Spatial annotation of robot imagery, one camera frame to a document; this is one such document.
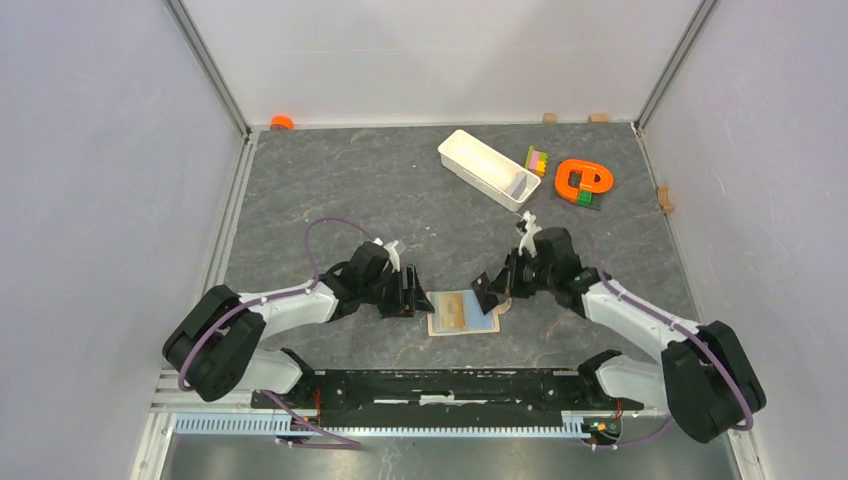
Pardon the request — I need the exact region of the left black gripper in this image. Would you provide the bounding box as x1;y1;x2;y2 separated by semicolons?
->
360;264;434;318

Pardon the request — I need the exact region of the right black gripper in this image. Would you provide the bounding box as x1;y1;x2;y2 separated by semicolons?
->
486;248;556;299

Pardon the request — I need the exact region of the beige card holder wallet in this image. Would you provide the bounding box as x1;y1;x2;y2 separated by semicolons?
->
426;290;512;337

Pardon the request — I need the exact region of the gold credit card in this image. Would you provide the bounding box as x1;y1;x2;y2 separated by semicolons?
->
433;291;466;331

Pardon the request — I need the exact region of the grey credit card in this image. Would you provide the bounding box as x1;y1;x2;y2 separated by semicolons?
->
505;172;527;200

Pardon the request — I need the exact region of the white plastic bin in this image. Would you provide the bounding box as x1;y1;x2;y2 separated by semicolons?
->
437;129;541;212

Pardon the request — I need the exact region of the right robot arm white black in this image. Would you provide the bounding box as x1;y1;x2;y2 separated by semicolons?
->
472;224;767;443

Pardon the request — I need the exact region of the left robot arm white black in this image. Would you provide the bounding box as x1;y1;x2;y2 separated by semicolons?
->
162;240;435;408

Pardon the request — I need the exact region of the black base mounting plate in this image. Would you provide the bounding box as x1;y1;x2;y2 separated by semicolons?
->
280;368;644;428

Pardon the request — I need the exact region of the green block on plate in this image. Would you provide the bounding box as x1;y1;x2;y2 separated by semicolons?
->
575;190;595;208

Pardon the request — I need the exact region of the pink yellow green block stack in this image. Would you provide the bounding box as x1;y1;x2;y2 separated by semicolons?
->
524;146;548;177

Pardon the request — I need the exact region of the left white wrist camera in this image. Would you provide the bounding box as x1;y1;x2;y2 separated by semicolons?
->
373;238;406;272

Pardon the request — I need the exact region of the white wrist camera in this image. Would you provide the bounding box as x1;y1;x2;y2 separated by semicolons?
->
373;238;406;272
516;210;542;258

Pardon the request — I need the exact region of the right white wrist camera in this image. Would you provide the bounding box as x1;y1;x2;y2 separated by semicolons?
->
516;210;542;258

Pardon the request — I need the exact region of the wooden block right wall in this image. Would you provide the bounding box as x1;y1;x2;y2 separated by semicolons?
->
656;185;675;215

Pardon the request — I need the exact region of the slotted cable duct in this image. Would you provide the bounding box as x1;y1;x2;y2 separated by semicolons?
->
173;414;588;439

